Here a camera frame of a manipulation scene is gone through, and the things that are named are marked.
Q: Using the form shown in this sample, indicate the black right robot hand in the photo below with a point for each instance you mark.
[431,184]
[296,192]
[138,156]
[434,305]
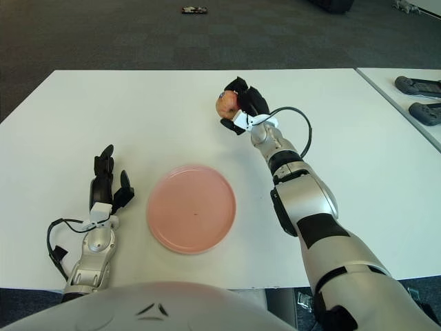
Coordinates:
[253,100]

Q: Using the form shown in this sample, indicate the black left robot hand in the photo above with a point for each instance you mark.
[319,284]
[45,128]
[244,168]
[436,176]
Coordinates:
[100,191]

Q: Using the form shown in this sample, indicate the red yellow apple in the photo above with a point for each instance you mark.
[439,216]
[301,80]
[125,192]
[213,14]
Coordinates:
[226,105]

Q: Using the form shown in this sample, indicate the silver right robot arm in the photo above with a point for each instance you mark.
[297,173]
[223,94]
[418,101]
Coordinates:
[303,193]

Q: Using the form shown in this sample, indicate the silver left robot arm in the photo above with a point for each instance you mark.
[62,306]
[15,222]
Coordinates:
[94,246]

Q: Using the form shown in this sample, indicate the pink round plate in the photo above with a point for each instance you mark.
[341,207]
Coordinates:
[192,208]

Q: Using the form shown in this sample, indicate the small black red floor object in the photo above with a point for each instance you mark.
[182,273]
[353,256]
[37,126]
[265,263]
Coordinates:
[195,9]

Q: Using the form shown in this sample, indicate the dark blue bulky object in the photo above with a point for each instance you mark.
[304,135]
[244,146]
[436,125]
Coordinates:
[330,5]

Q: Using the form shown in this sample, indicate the white neighbouring table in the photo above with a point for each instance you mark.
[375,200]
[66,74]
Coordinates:
[396,101]

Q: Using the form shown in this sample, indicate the silver robot torso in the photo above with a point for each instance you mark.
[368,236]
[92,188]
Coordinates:
[193,303]

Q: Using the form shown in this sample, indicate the grey handheld controller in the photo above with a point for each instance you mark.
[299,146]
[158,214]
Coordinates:
[410,86]
[423,113]

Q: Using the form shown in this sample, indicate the small grey floor toy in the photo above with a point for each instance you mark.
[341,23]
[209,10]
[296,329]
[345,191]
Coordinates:
[406,7]

